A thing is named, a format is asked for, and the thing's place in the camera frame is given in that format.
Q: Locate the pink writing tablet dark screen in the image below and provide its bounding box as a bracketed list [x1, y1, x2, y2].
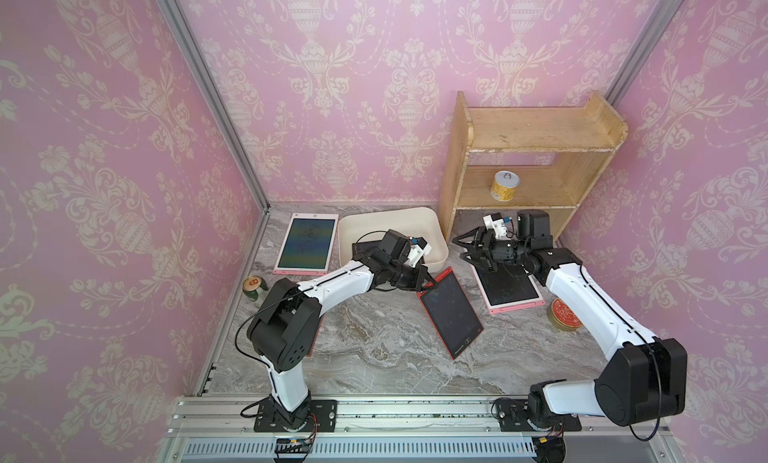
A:
[473, 263, 546, 315]

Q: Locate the pink writing tablet rainbow screen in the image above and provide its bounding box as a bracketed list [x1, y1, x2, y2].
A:
[273, 213, 339, 276]

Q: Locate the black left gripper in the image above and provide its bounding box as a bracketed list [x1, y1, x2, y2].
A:
[388, 261, 441, 292]

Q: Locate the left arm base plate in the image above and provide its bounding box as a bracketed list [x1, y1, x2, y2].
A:
[253, 397, 338, 433]

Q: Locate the wooden shelf unit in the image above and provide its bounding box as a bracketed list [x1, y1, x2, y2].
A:
[437, 93, 628, 237]

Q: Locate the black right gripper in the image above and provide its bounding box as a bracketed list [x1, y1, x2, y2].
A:
[455, 228, 533, 272]

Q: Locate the red black Newsmy tablet top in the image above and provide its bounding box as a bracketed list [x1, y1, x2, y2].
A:
[306, 316, 324, 358]

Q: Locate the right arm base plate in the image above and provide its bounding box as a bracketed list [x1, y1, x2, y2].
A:
[491, 397, 582, 433]

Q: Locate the white plastic storage box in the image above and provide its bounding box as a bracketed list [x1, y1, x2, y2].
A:
[337, 206, 451, 278]

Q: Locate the yellow white tin can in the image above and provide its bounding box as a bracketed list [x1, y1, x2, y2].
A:
[490, 170, 521, 202]

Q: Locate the red black newsmy tablet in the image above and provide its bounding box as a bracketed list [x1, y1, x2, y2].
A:
[418, 267, 484, 360]
[306, 316, 324, 358]

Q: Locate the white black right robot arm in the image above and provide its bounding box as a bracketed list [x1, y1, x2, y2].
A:
[453, 209, 688, 428]

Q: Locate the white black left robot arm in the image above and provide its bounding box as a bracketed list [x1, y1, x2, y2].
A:
[234, 229, 435, 431]

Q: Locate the aluminium front rail frame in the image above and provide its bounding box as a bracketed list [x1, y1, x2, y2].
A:
[157, 394, 685, 463]

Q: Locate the round tin left side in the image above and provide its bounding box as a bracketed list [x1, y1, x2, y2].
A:
[241, 275, 269, 301]

